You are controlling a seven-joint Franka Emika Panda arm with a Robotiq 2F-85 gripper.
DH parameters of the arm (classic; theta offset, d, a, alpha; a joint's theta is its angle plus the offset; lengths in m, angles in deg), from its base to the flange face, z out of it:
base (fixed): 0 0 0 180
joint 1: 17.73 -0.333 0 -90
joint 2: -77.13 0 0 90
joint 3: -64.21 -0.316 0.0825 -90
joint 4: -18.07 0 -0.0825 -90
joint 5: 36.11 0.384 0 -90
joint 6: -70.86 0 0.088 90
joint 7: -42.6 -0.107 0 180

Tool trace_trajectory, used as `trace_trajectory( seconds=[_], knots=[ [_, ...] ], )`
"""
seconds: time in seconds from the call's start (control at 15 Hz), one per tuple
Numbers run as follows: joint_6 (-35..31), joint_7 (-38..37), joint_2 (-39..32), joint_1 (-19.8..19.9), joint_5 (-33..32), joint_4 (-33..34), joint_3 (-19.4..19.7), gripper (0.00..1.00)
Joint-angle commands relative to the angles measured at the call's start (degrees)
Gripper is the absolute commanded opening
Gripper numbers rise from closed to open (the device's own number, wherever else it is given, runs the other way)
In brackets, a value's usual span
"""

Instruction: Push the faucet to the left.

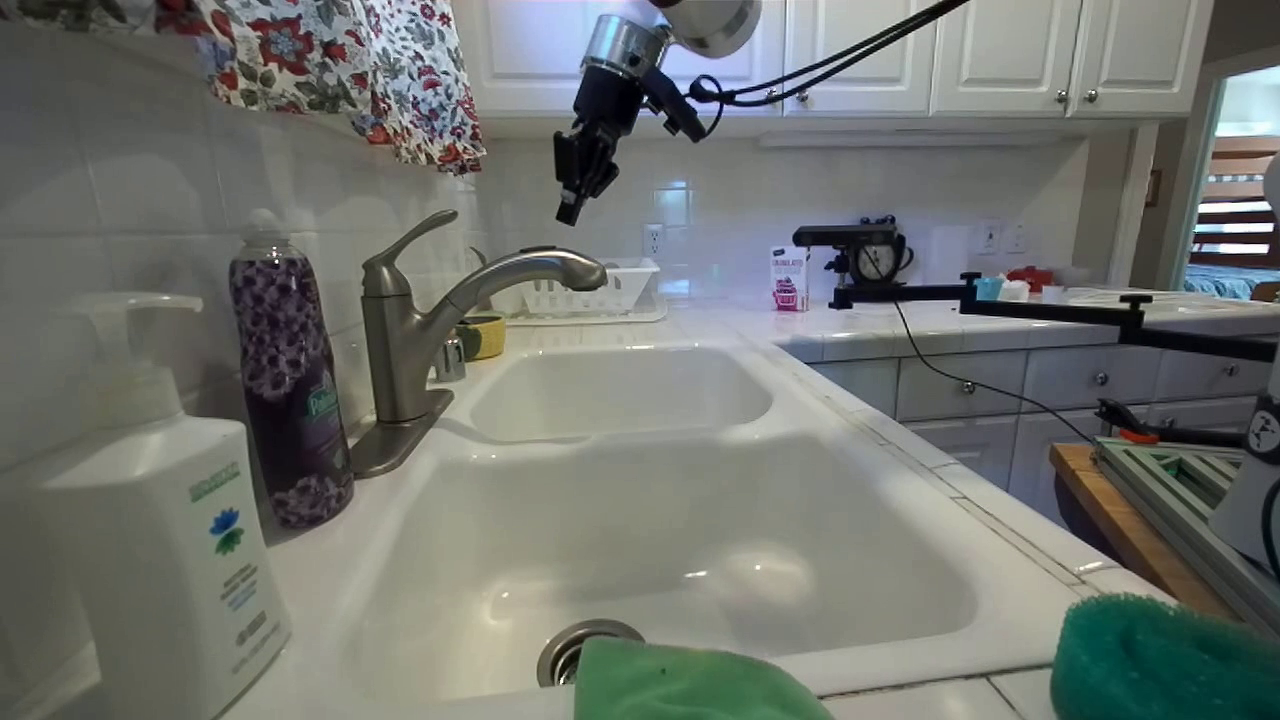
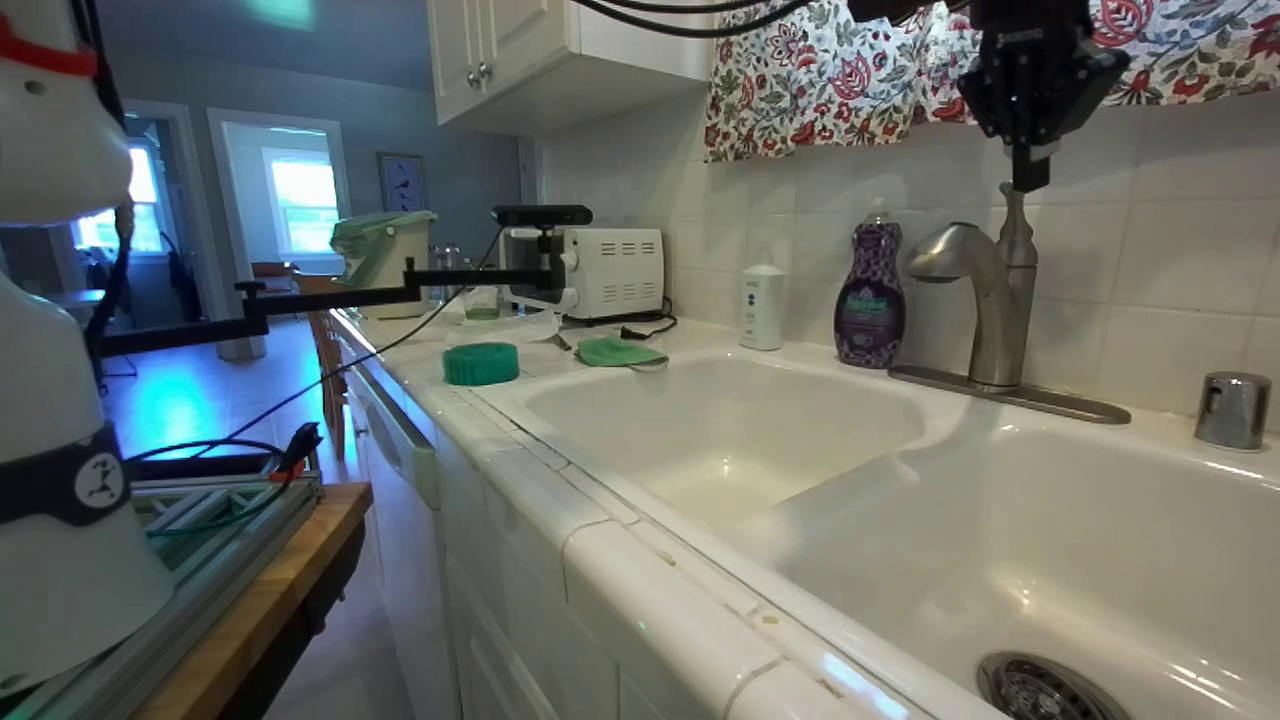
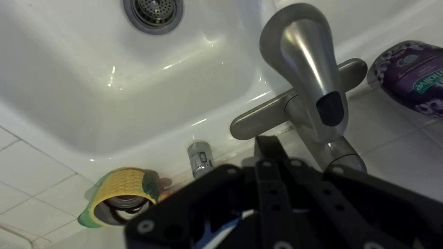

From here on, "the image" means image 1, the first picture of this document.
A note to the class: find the small red object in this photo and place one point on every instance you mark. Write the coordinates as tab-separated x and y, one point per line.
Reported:
1034	279

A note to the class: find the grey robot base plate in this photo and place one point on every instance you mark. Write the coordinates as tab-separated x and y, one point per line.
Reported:
1172	500

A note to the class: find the white double basin sink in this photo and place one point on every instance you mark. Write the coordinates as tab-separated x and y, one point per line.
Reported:
665	532

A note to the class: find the black clamp device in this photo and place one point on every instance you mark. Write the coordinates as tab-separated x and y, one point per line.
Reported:
861	251

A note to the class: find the purple dish soap bottle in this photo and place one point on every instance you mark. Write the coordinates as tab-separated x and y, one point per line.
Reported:
286	374

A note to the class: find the white dish rack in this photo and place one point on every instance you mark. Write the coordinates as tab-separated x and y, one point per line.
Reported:
587	287

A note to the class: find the white pump soap dispenser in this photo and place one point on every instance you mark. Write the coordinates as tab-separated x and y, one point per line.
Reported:
160	561

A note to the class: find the yellow mug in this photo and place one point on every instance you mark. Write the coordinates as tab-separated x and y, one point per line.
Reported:
484	336

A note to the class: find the white lower cabinet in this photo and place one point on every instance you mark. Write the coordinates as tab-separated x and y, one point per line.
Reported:
963	395

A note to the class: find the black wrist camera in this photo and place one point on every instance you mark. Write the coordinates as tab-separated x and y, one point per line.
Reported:
678	104

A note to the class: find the white wall outlet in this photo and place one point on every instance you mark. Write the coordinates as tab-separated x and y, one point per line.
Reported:
987	243

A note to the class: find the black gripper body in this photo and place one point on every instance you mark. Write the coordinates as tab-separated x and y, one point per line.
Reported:
617	104

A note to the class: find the metal sink drain strainer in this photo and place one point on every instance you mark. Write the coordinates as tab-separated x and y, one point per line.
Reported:
565	647

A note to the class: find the brushed metal kitchen faucet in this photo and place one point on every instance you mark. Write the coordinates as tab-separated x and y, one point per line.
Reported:
403	362

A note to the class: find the pink white bottle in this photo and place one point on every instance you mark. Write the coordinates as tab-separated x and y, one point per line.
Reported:
789	280

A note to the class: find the green dish cloth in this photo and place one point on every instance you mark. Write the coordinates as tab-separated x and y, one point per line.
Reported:
692	683

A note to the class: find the floral window curtain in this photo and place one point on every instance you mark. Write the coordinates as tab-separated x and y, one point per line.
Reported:
344	66

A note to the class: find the wooden table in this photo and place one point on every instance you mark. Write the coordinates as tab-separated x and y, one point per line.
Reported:
1106	512

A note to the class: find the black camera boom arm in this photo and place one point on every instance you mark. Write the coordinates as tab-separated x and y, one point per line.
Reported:
1066	309

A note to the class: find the metal sink hole cap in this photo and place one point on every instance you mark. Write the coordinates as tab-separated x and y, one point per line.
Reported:
454	358

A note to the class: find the small teal container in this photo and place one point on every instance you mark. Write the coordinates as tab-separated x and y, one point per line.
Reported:
991	287

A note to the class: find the green sponge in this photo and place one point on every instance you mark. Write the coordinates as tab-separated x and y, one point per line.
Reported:
1161	660

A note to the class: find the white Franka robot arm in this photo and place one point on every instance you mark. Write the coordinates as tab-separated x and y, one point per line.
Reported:
722	21

